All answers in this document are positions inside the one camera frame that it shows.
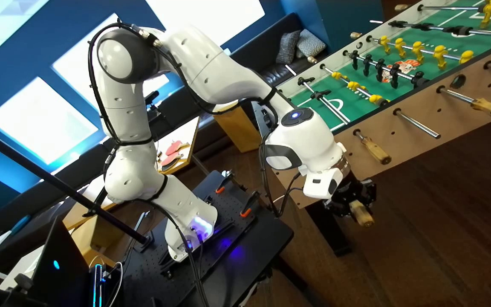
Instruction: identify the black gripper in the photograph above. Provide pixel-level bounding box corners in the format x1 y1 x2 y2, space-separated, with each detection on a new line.
323 176 379 222

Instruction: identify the three yellow player foosball rod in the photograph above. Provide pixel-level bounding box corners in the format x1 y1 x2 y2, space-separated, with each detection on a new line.
303 55 441 140

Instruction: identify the five yellow player foosball rod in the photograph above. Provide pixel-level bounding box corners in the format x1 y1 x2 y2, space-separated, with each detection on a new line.
349 31 491 77

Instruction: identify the two yellow player foosball rod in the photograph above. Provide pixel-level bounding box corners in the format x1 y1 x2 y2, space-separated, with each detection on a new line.
391 0 491 28

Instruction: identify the foosball table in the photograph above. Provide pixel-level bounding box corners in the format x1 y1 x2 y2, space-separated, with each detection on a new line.
269 0 491 270

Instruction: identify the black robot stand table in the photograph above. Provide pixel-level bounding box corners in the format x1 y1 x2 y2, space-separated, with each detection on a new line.
115 169 296 307

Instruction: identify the cardboard box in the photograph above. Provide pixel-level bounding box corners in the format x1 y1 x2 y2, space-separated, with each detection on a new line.
62 200 122 267
214 106 262 154

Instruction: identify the orange white object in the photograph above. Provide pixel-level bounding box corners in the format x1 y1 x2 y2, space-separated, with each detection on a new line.
395 58 420 77

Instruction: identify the grey pillow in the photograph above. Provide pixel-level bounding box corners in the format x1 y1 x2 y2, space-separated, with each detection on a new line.
274 30 301 67
294 28 328 60

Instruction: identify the dark sofa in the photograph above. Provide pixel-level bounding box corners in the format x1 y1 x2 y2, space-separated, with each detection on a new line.
228 12 328 89

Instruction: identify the bright window pane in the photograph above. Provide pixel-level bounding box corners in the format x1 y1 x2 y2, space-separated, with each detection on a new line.
144 0 267 48
50 14 171 111
0 0 49 72
0 76 103 168

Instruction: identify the black diagonal pole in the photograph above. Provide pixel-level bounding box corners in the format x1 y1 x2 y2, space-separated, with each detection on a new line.
0 120 153 251

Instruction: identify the black laptop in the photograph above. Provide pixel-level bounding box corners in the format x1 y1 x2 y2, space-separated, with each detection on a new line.
26 217 91 307

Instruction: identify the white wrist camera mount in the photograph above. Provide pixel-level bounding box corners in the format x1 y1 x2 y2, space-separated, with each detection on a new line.
301 169 344 202

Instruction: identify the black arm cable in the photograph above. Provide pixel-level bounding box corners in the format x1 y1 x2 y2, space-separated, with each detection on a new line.
84 23 170 207

